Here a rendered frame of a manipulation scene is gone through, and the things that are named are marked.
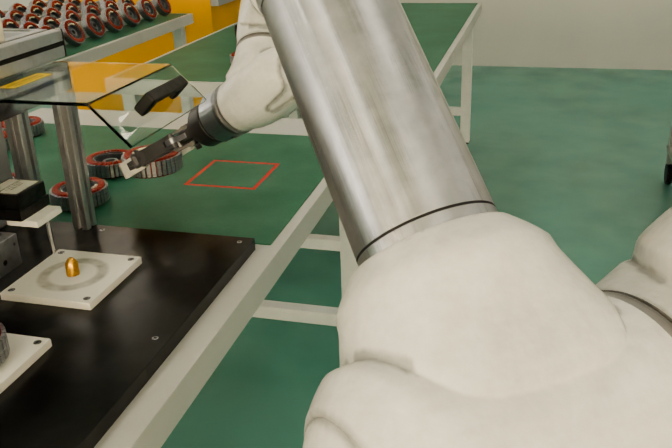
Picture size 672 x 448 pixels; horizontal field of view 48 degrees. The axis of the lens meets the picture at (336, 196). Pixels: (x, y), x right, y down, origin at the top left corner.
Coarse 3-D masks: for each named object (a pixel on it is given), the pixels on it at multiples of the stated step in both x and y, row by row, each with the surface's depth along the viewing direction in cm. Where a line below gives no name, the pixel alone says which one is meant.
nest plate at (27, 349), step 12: (12, 336) 99; (24, 336) 99; (12, 348) 97; (24, 348) 96; (36, 348) 96; (48, 348) 98; (12, 360) 94; (24, 360) 94; (0, 372) 92; (12, 372) 92; (0, 384) 90
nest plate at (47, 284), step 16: (64, 256) 121; (80, 256) 121; (96, 256) 121; (112, 256) 120; (128, 256) 120; (32, 272) 116; (48, 272) 116; (64, 272) 116; (80, 272) 116; (96, 272) 115; (112, 272) 115; (128, 272) 117; (16, 288) 112; (32, 288) 111; (48, 288) 111; (64, 288) 111; (80, 288) 111; (96, 288) 111; (112, 288) 112; (48, 304) 109; (64, 304) 108; (80, 304) 107; (96, 304) 108
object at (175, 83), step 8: (176, 80) 111; (184, 80) 112; (160, 88) 106; (168, 88) 108; (176, 88) 110; (144, 96) 104; (152, 96) 104; (160, 96) 105; (168, 96) 113; (176, 96) 113; (136, 104) 105; (144, 104) 104; (152, 104) 104; (144, 112) 105
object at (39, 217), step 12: (12, 180) 114; (24, 180) 114; (36, 180) 114; (0, 192) 110; (12, 192) 110; (24, 192) 110; (36, 192) 112; (0, 204) 110; (12, 204) 109; (24, 204) 110; (36, 204) 113; (48, 204) 115; (0, 216) 110; (12, 216) 110; (24, 216) 110; (36, 216) 111; (48, 216) 112
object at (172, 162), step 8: (128, 152) 142; (176, 152) 141; (160, 160) 138; (168, 160) 138; (176, 160) 140; (152, 168) 137; (160, 168) 138; (168, 168) 139; (176, 168) 140; (136, 176) 138; (144, 176) 138; (160, 176) 139
